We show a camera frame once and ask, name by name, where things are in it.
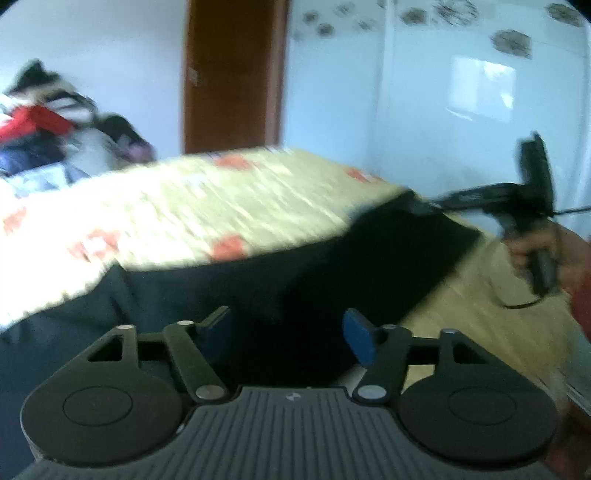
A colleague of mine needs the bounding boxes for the black pants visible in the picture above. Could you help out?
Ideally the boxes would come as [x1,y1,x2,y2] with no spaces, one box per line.
[1,192,480,479]

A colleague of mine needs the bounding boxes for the red sleeve forearm right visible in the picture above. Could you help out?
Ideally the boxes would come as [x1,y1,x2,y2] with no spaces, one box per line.
[570,272,591,341]

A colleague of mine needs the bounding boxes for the person's right hand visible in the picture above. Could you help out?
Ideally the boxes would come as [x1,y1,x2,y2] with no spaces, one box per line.
[503,222,590,294]

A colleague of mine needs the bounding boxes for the white wardrobe with decals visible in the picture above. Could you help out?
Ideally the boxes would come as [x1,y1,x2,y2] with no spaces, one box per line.
[281,1,590,236]

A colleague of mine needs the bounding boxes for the yellow floral bedsheet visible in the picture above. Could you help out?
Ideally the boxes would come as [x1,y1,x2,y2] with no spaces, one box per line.
[1,149,578,385]

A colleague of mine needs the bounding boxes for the pile of clothes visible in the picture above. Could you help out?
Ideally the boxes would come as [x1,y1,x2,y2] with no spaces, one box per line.
[1,59,155,197]

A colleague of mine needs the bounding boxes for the brown wooden door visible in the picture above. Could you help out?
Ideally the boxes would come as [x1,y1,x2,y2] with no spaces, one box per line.
[183,0,290,154]

